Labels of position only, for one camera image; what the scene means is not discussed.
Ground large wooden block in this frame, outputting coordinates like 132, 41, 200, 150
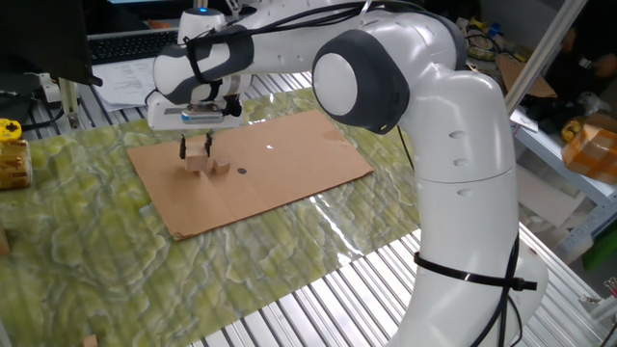
184, 137, 213, 174

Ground brown cardboard scrap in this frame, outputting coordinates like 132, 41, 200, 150
496, 52, 559, 100

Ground yellow green snack bag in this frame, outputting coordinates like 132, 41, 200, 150
457, 17, 503, 62

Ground white power adapter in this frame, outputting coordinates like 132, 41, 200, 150
38, 71, 63, 105

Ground black desk cables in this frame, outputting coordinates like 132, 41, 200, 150
0, 91, 67, 135

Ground black keyboard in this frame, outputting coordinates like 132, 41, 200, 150
88, 29, 180, 67

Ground person in dark clothing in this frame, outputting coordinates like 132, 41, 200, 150
544, 0, 617, 120

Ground yellow brown carton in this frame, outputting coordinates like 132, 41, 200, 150
0, 139, 34, 192

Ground black strap around arm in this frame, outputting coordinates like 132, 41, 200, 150
413, 251, 539, 293

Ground printed white paper sheets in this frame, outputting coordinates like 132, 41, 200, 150
91, 57, 161, 113

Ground green marble pattern mat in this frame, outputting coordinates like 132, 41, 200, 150
0, 88, 421, 347

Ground small yellow round object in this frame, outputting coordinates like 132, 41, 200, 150
561, 119, 585, 142

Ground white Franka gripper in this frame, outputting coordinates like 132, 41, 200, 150
146, 89, 247, 161

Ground white blue metal shelf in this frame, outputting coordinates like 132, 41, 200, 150
510, 120, 617, 266

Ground horizontal aluminium rail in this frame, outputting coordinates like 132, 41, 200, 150
86, 27, 180, 40

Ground diagonal aluminium profile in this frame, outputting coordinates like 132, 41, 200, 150
503, 0, 590, 116

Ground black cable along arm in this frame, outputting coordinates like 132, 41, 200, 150
182, 0, 524, 347

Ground short aluminium post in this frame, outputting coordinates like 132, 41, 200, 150
57, 78, 82, 130

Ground yellow toy controller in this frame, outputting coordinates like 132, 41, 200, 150
0, 118, 23, 144

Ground brown cardboard sheet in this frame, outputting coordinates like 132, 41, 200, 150
126, 109, 375, 242

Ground black monitor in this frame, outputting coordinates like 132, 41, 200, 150
0, 0, 103, 88

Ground orange checked box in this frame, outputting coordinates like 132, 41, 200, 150
561, 113, 617, 187

